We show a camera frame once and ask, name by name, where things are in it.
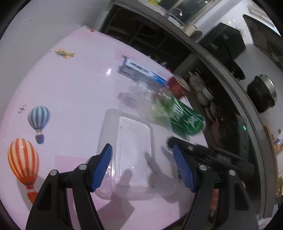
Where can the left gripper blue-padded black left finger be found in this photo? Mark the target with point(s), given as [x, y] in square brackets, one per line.
[51, 209]

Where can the pink patterned tablecloth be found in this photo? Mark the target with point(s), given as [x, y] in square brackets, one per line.
[59, 107]

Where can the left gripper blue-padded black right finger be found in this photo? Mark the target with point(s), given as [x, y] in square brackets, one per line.
[234, 209]

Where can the black cooking pot with lid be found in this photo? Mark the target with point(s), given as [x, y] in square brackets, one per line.
[262, 93]

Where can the clear plastic food tray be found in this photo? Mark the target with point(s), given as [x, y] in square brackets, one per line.
[140, 167]

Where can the red soda can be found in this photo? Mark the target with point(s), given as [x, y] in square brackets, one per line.
[177, 86]

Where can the concrete kitchen counter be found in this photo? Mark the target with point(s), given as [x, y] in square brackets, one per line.
[266, 158]

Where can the blue toothpaste box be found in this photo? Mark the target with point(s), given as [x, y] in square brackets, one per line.
[136, 72]

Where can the wooden cutting board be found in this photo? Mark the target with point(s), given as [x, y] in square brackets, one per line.
[274, 151]

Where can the green-label clear plastic bottle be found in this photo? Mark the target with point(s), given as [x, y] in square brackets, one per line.
[185, 122]

